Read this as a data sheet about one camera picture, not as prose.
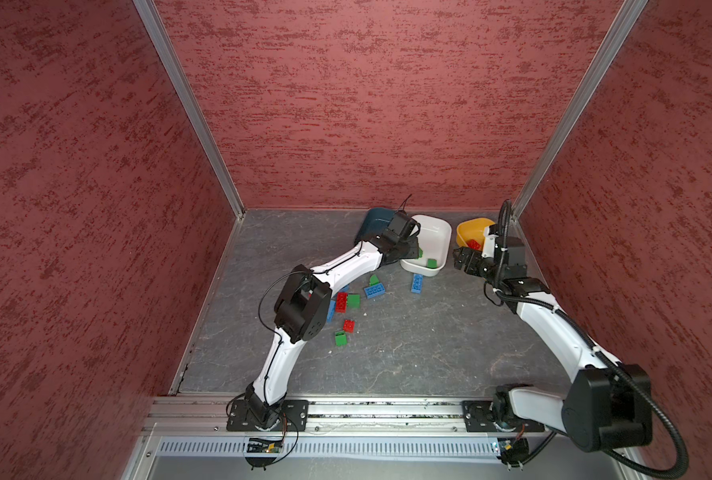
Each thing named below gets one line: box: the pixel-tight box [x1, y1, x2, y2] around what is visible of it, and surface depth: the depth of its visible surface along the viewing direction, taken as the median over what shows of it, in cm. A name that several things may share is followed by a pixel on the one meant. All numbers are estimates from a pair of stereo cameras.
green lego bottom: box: [335, 330, 347, 347], surface depth 87 cm
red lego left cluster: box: [336, 292, 349, 313], surface depth 94 cm
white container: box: [400, 214, 453, 276], surface depth 111 cm
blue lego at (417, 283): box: [411, 273, 424, 294], surface depth 102 cm
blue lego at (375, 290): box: [364, 282, 386, 299], surface depth 99 cm
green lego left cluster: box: [348, 294, 361, 308], surface depth 95 cm
